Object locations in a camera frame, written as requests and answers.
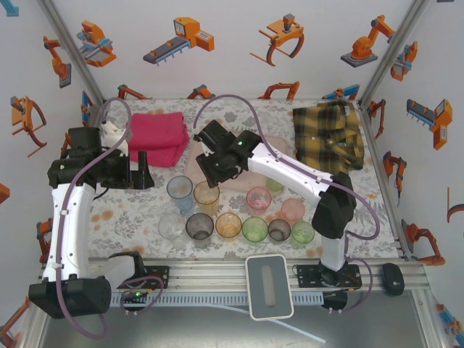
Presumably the tall orange plastic glass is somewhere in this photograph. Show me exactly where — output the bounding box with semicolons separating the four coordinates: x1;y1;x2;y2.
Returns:
192;180;221;218

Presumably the tall blue plastic glass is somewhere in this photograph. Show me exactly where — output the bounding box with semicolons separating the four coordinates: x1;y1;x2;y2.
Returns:
165;175;196;215

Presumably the tall grey plastic glass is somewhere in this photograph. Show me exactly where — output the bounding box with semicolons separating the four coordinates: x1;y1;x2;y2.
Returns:
185;212;214;243

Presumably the short orange plastic glass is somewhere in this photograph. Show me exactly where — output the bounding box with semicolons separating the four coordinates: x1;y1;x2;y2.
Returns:
215;212;243;241

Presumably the clear plastic glass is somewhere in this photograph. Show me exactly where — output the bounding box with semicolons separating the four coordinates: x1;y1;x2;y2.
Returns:
157;212;186;241

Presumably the tall green plastic glass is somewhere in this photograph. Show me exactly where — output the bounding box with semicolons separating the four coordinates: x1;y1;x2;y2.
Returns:
265;176;286;194

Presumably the salmon plastic cup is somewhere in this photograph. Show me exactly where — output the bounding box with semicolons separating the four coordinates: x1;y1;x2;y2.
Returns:
281;197;306;222

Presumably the folded pink towel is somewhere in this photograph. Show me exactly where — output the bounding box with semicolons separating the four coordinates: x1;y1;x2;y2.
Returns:
126;111;191;168

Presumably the floral tablecloth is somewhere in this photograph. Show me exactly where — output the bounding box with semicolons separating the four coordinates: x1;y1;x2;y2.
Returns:
67;98;403;260

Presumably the pink red plastic glass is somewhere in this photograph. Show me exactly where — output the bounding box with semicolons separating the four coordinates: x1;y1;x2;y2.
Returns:
245;186;273;218

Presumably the small dark grey glass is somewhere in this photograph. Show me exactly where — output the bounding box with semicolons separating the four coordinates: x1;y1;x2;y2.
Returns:
267;218;292;244

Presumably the yellow black plaid shirt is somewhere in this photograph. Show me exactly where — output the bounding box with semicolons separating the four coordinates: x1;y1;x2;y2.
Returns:
291;99;365;172

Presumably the small green plastic glass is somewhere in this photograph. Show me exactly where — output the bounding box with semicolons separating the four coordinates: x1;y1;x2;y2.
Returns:
290;220;315;246

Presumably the small circuit board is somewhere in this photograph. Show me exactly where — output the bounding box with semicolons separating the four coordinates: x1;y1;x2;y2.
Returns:
121;288;153;302

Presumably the white grey flat device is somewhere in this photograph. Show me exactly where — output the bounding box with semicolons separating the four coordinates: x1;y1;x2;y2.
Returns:
244;253;294;321

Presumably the black computer mouse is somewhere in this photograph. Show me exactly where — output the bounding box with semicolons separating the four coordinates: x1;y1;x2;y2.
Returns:
381;262;406;295

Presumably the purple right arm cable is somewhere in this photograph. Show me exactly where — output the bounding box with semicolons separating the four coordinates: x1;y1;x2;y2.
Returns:
194;94;381;315

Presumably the aluminium table edge rail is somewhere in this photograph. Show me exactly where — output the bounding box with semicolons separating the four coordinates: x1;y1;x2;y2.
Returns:
36;257;428;294

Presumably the white slotted cable duct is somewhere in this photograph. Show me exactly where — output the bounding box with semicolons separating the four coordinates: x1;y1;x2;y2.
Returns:
108;291;324;306

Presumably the aluminium corner post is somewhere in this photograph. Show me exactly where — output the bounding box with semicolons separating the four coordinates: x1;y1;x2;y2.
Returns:
36;0;107;106
357;0;433;106

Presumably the aluminium side rail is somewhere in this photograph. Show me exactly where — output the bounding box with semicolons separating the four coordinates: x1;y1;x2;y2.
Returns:
357;101;410;262

